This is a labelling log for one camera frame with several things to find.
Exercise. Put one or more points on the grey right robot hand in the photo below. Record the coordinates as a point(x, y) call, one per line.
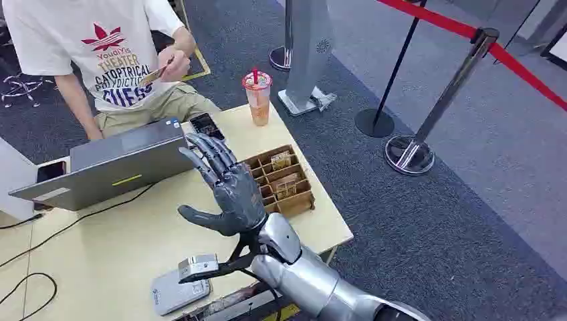
point(235, 190)

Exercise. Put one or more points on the card with brown print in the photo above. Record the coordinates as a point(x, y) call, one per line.
point(151, 76)

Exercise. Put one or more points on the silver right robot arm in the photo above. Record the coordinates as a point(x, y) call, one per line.
point(310, 279)

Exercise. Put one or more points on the large brown card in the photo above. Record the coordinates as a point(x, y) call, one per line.
point(285, 186)

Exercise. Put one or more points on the wooden card box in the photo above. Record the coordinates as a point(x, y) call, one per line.
point(288, 195)

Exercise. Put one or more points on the small brown card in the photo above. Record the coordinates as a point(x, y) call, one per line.
point(281, 160)

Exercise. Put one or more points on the black smartphone with case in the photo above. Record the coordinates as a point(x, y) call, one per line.
point(206, 126)

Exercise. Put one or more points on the plastic cup of orange drink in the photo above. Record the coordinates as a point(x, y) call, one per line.
point(258, 102)

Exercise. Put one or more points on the red drinking straw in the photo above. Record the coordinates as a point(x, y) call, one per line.
point(255, 76)

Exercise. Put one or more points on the grey flat power bank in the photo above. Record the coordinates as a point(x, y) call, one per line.
point(177, 294)

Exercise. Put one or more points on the grey laptop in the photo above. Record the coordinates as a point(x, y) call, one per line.
point(110, 168)

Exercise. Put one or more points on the person's left hand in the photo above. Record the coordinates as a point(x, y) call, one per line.
point(176, 64)

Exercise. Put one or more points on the chrome stanchion with dark base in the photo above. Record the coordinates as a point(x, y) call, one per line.
point(283, 55)

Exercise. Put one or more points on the grey pillar stand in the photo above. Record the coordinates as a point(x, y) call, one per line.
point(310, 53)

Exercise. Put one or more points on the person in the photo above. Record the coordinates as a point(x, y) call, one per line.
point(110, 48)

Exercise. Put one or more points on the white cabinet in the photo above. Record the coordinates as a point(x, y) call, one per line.
point(15, 181)

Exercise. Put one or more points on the chrome chair base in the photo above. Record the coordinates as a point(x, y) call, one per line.
point(22, 88)

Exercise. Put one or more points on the red barrier belt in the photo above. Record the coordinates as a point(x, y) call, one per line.
point(509, 60)

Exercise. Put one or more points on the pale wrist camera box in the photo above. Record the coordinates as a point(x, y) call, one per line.
point(198, 266)

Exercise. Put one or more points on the black stanchion post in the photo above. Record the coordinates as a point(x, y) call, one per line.
point(390, 84)

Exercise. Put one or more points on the chrome stanchion post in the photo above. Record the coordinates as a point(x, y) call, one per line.
point(447, 95)

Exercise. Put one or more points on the black frame stand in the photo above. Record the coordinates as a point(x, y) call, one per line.
point(556, 51)

